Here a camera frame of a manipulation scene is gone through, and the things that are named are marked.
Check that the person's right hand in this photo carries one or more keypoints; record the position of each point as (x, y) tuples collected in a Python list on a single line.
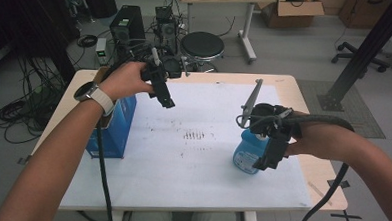
[(304, 138)]

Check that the closed cardboard box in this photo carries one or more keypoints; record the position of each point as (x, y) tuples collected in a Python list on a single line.
[(365, 12)]

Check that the white table mat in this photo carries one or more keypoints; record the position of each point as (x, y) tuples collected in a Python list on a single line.
[(197, 177)]

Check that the blue cardboard box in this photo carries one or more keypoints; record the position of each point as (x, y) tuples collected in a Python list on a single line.
[(116, 127)]

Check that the person's left hand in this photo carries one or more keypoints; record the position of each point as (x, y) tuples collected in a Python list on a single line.
[(125, 80)]

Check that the black office chair base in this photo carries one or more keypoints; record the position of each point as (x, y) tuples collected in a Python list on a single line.
[(359, 57)]

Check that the black tape strip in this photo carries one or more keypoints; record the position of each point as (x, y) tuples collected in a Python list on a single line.
[(342, 183), (23, 159)]

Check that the clear tape strip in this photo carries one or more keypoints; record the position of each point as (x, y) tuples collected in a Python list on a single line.
[(319, 193)]

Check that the black tape cross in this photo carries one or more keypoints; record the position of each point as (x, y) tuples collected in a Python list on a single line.
[(345, 216)]

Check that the blue spray bottle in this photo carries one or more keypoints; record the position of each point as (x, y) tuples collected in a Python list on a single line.
[(249, 149)]

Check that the grey floor mat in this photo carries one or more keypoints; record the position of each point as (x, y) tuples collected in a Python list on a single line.
[(350, 117)]

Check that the grey power supply unit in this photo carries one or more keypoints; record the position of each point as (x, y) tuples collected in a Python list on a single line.
[(101, 51)]

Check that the open cardboard box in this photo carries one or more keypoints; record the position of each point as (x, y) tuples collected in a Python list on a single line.
[(290, 14)]

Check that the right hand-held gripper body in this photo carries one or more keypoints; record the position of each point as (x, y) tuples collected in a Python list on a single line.
[(270, 118)]

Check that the black metal post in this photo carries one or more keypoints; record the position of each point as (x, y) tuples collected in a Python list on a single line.
[(370, 44)]

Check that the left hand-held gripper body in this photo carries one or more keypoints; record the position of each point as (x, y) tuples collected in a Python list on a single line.
[(171, 66)]

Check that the small open computer case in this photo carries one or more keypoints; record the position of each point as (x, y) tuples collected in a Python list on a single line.
[(167, 29)]

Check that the black round stool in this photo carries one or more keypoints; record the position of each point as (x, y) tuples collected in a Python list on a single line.
[(202, 44)]

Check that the black computer tower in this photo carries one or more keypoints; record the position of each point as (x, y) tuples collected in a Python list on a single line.
[(127, 24)]

